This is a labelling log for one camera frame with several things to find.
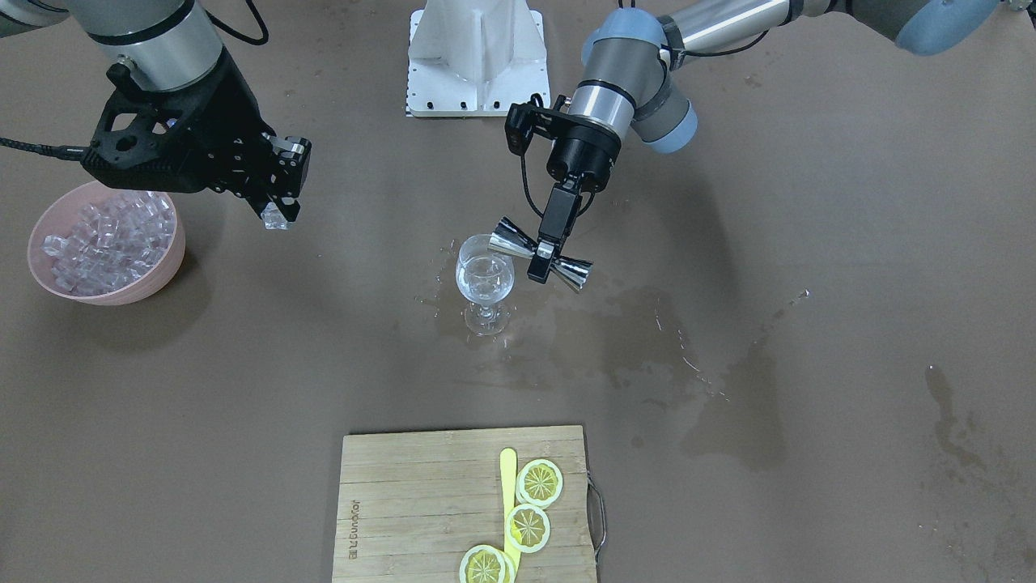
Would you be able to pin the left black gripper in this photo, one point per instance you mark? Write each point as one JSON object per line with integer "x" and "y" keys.
{"x": 584, "y": 156}

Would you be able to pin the pink bowl of ice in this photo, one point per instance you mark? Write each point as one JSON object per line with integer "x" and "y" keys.
{"x": 106, "y": 246}

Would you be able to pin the clear wine glass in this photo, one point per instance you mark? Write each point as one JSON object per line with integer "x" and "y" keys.
{"x": 485, "y": 278}

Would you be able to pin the lemon slice near handle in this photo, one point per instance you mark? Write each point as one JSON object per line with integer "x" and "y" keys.
{"x": 539, "y": 483}

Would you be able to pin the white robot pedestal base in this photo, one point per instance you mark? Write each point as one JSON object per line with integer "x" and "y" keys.
{"x": 475, "y": 58}

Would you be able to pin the bamboo cutting board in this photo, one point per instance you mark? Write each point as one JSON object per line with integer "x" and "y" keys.
{"x": 412, "y": 503}

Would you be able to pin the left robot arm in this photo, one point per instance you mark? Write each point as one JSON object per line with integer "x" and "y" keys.
{"x": 627, "y": 85}

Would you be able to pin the lemon slice far end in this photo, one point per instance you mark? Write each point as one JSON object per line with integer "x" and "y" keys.
{"x": 485, "y": 563}

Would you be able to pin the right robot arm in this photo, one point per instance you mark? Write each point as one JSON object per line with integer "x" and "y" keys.
{"x": 167, "y": 44}

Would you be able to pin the steel double jigger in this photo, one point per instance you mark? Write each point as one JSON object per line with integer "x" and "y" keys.
{"x": 544, "y": 255}

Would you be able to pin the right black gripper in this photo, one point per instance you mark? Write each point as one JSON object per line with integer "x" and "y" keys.
{"x": 229, "y": 121}

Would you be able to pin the clear ice cube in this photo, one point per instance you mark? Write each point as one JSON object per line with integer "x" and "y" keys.
{"x": 273, "y": 219}

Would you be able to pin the middle lemon slice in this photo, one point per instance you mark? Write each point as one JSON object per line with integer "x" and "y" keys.
{"x": 527, "y": 528}

